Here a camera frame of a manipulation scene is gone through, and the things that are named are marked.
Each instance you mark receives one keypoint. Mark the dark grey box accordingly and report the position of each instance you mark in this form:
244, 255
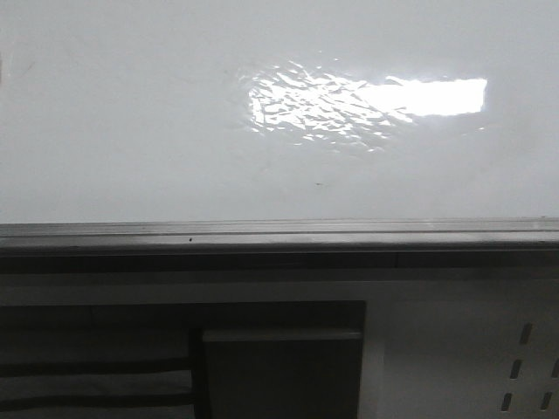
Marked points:
299, 374

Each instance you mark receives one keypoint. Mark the grey aluminium whiteboard tray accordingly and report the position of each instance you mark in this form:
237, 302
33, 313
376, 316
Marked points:
259, 245

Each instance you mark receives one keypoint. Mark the white perforated metal panel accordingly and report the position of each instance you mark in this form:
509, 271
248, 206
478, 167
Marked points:
437, 343

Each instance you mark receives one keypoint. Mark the white whiteboard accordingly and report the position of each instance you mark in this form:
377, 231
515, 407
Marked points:
261, 110

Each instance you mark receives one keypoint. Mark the dark slatted shelf rack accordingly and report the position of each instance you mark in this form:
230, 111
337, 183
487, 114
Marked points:
144, 361

